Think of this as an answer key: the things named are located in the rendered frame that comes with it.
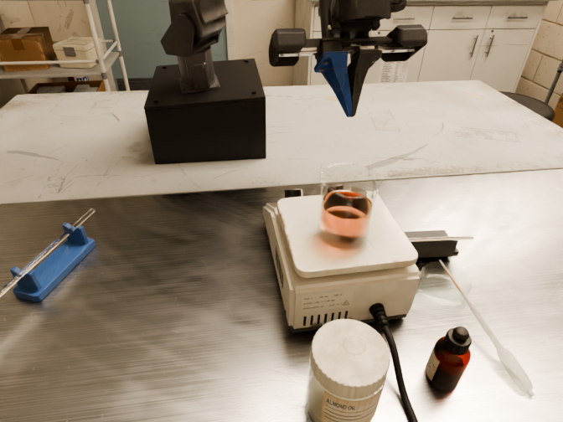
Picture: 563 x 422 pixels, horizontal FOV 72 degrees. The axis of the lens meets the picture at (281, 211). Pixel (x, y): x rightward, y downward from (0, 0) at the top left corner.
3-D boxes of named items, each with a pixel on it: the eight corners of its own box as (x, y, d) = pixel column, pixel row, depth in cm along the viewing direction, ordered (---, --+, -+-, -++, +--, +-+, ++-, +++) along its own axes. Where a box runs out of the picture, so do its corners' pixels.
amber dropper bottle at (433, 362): (462, 374, 36) (487, 326, 32) (451, 398, 35) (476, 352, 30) (431, 356, 38) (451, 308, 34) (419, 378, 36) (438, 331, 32)
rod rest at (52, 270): (74, 240, 51) (65, 218, 49) (97, 244, 50) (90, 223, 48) (13, 296, 43) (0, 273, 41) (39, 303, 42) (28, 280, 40)
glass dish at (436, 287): (413, 271, 47) (417, 258, 46) (460, 277, 47) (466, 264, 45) (419, 307, 43) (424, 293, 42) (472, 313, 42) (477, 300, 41)
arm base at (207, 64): (178, 79, 70) (172, 44, 66) (214, 75, 71) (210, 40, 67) (182, 95, 64) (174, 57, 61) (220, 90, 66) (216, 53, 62)
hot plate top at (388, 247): (275, 204, 45) (275, 198, 44) (374, 195, 46) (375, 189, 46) (296, 280, 35) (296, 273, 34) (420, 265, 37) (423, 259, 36)
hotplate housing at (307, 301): (261, 219, 55) (261, 170, 50) (350, 211, 57) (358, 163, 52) (292, 357, 38) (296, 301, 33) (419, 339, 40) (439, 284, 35)
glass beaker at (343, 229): (316, 222, 41) (322, 154, 36) (368, 227, 41) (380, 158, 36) (312, 261, 36) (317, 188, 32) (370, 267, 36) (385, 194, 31)
